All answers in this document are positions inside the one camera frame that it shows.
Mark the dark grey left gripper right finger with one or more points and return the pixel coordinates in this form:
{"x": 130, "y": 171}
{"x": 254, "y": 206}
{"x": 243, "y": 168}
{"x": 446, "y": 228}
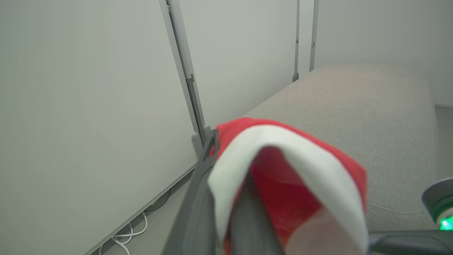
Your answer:
{"x": 251, "y": 226}

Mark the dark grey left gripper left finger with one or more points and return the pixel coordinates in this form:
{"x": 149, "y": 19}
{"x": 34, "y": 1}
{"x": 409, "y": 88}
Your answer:
{"x": 198, "y": 212}

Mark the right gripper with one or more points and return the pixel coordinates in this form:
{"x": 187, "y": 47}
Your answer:
{"x": 442, "y": 205}

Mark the red garment with white trim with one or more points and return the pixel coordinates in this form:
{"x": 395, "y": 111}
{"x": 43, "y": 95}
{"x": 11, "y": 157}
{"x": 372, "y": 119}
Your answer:
{"x": 283, "y": 184}

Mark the grey partition foot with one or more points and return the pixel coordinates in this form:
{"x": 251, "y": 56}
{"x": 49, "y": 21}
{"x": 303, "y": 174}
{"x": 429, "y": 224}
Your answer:
{"x": 207, "y": 131}
{"x": 197, "y": 143}

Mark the grey fabric sofa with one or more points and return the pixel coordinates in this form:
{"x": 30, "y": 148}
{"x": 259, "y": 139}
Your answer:
{"x": 371, "y": 134}

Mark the wide white partition panel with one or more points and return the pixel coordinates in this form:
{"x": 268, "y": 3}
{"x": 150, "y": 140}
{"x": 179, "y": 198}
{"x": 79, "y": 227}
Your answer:
{"x": 88, "y": 106}

